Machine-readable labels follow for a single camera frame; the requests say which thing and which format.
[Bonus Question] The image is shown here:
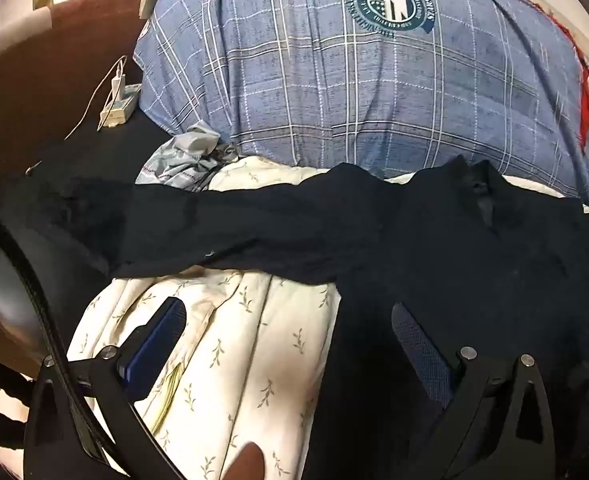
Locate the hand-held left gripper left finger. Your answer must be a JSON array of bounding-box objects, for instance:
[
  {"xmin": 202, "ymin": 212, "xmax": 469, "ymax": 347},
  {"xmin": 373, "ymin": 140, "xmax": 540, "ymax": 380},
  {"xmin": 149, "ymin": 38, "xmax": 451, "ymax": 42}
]
[{"xmin": 22, "ymin": 296, "xmax": 190, "ymax": 480}]

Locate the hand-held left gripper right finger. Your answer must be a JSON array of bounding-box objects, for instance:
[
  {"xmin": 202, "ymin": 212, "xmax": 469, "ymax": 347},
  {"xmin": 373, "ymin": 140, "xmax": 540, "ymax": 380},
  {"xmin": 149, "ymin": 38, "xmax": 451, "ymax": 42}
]
[{"xmin": 391, "ymin": 301, "xmax": 557, "ymax": 480}]

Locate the dark navy shirt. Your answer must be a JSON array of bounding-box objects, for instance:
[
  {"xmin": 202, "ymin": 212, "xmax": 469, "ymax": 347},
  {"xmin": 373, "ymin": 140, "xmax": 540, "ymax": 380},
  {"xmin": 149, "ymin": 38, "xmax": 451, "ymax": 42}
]
[{"xmin": 4, "ymin": 155, "xmax": 589, "ymax": 480}]

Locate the white leaf-print bed sheet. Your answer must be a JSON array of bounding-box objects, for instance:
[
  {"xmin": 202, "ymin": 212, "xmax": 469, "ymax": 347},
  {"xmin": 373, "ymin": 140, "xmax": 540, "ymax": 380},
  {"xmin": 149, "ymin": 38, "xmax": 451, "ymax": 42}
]
[{"xmin": 67, "ymin": 155, "xmax": 589, "ymax": 480}]

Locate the black glossy object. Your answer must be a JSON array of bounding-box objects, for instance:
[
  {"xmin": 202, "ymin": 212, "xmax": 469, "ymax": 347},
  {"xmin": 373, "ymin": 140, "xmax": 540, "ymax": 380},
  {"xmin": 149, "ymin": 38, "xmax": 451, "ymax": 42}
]
[{"xmin": 0, "ymin": 205, "xmax": 105, "ymax": 461}]

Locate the grey crumpled cloth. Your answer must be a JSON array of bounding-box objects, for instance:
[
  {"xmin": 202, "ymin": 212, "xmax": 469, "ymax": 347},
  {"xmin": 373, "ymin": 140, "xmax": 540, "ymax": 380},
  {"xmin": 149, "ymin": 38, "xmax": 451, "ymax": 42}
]
[{"xmin": 135, "ymin": 121, "xmax": 240, "ymax": 192}]

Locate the brown headboard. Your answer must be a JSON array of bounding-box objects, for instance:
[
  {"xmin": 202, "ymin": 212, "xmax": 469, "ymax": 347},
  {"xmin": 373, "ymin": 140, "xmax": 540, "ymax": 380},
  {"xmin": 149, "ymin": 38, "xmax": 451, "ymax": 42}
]
[{"xmin": 0, "ymin": 0, "xmax": 160, "ymax": 176}]

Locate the white cable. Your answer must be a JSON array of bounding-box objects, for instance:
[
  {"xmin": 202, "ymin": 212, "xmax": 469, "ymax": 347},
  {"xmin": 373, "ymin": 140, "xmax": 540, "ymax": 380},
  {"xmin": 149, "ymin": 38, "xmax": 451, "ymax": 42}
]
[{"xmin": 24, "ymin": 56, "xmax": 128, "ymax": 176}]

